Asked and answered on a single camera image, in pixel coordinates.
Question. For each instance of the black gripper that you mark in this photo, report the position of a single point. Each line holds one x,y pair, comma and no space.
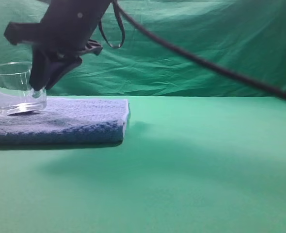
64,33

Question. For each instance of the green backdrop cloth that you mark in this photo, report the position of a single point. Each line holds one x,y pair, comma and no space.
245,36

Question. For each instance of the transparent glass cup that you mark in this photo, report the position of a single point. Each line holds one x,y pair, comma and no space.
16,94

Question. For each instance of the folded blue towel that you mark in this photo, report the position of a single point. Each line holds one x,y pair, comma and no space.
68,121

